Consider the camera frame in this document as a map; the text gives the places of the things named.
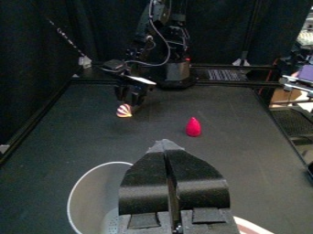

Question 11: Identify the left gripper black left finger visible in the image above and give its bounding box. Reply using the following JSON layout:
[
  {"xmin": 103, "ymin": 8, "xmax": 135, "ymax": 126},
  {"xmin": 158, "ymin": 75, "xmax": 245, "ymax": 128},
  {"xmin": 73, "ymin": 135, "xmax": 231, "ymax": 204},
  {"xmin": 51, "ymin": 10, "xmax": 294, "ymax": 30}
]
[{"xmin": 118, "ymin": 139, "xmax": 172, "ymax": 234}]

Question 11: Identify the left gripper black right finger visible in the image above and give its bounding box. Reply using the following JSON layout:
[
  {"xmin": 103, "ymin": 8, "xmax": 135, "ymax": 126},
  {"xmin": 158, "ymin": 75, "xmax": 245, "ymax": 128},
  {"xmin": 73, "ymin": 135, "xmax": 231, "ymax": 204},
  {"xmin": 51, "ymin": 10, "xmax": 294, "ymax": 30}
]
[{"xmin": 163, "ymin": 139, "xmax": 242, "ymax": 234}]

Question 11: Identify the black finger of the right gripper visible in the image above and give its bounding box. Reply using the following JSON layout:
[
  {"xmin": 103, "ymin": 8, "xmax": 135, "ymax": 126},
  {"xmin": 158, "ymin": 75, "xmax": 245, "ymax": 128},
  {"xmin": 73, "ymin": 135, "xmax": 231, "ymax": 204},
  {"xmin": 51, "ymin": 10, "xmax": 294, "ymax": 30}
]
[
  {"xmin": 130, "ymin": 94, "xmax": 146, "ymax": 115},
  {"xmin": 114, "ymin": 90, "xmax": 127, "ymax": 104}
]

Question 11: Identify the striped toy onion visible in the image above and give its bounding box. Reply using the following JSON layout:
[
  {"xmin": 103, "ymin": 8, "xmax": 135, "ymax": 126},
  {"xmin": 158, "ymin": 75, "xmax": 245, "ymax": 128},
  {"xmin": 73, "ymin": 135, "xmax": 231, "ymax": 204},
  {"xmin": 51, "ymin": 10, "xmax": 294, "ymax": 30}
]
[{"xmin": 115, "ymin": 103, "xmax": 135, "ymax": 119}]

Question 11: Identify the grey bowl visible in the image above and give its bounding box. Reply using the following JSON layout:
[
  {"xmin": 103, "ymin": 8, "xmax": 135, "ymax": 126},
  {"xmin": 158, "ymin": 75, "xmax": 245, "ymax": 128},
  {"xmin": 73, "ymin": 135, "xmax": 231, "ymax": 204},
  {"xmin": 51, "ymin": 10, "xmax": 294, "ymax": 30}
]
[{"xmin": 65, "ymin": 161, "xmax": 135, "ymax": 234}]

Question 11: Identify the red toy strawberry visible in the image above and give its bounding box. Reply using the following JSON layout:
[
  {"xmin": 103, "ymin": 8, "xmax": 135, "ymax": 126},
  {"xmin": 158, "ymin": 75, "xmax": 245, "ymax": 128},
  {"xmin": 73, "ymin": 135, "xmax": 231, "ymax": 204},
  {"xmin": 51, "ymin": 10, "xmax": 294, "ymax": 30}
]
[{"xmin": 184, "ymin": 116, "xmax": 203, "ymax": 138}]

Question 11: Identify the pink striped cloth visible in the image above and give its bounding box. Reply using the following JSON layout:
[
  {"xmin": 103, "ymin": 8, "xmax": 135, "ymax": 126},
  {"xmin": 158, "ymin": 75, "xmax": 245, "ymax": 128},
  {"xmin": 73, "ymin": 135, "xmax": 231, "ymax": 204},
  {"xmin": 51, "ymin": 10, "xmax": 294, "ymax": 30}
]
[{"xmin": 234, "ymin": 216, "xmax": 275, "ymax": 234}]

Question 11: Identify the black vented panel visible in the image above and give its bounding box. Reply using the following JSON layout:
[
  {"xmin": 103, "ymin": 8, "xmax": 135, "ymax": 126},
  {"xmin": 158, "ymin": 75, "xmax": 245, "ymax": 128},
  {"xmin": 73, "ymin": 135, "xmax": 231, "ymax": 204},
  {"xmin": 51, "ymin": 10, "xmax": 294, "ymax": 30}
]
[{"xmin": 205, "ymin": 69, "xmax": 247, "ymax": 82}]

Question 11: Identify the black mesh panel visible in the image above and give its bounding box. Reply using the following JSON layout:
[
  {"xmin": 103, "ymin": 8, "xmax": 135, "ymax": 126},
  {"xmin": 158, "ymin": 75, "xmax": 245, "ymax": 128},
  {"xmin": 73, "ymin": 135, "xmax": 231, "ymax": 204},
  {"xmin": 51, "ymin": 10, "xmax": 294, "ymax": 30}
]
[{"xmin": 270, "ymin": 107, "xmax": 313, "ymax": 139}]

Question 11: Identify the brown cardboard box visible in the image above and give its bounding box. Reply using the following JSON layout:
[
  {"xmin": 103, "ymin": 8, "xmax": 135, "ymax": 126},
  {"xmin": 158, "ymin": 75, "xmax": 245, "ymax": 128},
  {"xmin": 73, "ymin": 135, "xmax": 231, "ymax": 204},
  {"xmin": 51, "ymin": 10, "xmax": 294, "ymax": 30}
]
[{"xmin": 270, "ymin": 87, "xmax": 305, "ymax": 107}]

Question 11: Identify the aluminium profile bar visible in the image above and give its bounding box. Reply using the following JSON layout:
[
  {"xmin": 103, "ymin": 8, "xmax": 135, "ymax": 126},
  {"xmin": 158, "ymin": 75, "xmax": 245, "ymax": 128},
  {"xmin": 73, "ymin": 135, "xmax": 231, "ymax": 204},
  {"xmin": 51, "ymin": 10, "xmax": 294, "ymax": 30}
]
[{"xmin": 277, "ymin": 75, "xmax": 313, "ymax": 99}]

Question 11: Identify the purple box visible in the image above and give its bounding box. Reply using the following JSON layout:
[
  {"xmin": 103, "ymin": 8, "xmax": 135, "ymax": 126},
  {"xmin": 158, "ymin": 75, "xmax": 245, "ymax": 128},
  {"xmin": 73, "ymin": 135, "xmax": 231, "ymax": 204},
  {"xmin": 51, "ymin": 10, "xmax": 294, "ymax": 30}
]
[{"xmin": 295, "ymin": 63, "xmax": 313, "ymax": 82}]

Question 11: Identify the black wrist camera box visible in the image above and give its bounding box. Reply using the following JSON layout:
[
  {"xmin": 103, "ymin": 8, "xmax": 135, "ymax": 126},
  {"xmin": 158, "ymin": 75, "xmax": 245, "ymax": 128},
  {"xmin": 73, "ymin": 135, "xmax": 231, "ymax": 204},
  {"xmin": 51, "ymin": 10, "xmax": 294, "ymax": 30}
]
[{"xmin": 102, "ymin": 58, "xmax": 128, "ymax": 74}]

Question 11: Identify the white corner bracket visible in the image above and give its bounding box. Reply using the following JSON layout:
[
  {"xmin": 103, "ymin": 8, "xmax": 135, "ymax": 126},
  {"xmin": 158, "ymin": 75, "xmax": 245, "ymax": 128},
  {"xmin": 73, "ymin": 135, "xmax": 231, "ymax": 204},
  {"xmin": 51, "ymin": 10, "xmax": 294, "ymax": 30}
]
[
  {"xmin": 77, "ymin": 55, "xmax": 94, "ymax": 69},
  {"xmin": 231, "ymin": 50, "xmax": 250, "ymax": 67}
]

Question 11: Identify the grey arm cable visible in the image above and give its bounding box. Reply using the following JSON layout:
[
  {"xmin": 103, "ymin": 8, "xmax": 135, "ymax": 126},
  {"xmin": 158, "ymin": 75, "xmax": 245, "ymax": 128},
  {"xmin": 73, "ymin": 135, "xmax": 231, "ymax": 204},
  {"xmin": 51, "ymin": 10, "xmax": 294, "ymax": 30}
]
[{"xmin": 123, "ymin": 0, "xmax": 172, "ymax": 68}]

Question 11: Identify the black frame bar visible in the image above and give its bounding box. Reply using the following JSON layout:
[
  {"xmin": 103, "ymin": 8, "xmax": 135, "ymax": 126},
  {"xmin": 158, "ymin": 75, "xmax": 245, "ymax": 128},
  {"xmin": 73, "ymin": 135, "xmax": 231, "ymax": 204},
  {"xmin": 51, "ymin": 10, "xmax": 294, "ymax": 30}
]
[
  {"xmin": 250, "ymin": 86, "xmax": 313, "ymax": 172},
  {"xmin": 71, "ymin": 77, "xmax": 283, "ymax": 89},
  {"xmin": 0, "ymin": 80, "xmax": 76, "ymax": 165}
]

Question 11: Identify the speckled diagonal strap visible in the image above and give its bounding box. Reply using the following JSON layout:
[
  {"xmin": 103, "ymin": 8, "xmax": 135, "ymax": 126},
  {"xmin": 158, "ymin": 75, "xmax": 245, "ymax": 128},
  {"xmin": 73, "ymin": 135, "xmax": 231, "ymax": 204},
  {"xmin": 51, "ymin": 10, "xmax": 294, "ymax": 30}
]
[{"xmin": 45, "ymin": 17, "xmax": 88, "ymax": 59}]

